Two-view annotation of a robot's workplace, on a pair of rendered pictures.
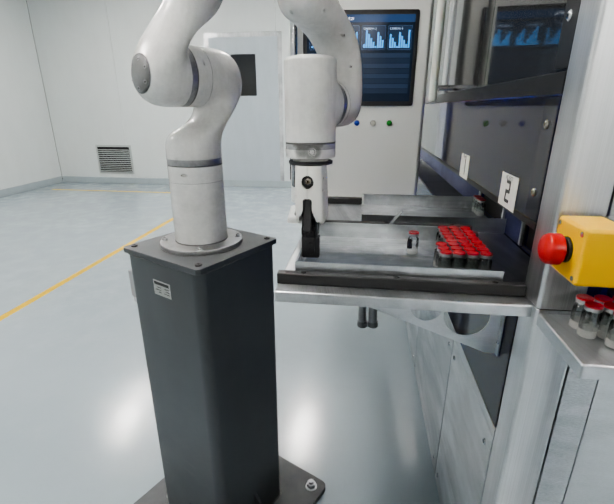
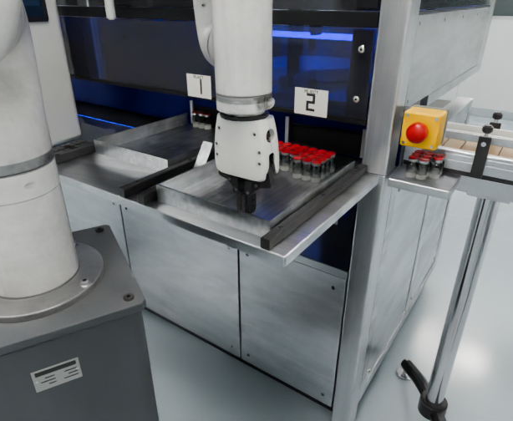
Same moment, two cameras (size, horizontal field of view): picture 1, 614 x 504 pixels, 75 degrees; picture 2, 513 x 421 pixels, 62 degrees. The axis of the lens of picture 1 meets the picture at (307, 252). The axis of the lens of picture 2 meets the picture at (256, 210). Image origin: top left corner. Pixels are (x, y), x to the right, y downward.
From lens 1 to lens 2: 0.69 m
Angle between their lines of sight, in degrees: 58
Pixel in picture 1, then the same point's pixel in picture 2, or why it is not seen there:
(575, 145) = (403, 64)
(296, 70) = (258, 13)
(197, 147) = (40, 132)
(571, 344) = (428, 185)
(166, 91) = (7, 44)
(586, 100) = (407, 34)
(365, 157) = not seen: hidden behind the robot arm
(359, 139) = not seen: outside the picture
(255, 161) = not seen: outside the picture
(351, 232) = (190, 180)
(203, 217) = (65, 237)
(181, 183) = (27, 200)
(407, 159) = (62, 87)
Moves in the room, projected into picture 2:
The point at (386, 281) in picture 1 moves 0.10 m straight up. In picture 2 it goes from (322, 200) to (327, 149)
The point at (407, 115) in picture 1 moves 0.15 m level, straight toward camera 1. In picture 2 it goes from (47, 33) to (72, 36)
